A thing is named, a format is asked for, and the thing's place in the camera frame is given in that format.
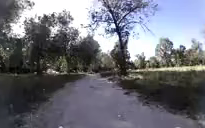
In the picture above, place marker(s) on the dry grass field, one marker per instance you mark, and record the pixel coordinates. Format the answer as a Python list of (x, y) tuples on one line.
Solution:
[(170, 86)]

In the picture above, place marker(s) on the wood of trees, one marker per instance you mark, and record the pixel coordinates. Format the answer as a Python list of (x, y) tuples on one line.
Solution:
[(50, 50)]

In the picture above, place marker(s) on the shaded grass verge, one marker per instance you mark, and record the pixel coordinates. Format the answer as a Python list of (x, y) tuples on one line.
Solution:
[(20, 93)]

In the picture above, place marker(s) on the row of distant trees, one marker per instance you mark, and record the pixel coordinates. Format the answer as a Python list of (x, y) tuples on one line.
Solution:
[(176, 55)]

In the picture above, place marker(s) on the grey dirt path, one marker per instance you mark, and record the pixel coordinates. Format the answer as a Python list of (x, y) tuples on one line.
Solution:
[(96, 106)]

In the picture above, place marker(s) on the tall bare-branched tree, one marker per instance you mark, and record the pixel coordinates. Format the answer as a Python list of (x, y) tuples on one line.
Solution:
[(122, 46)]

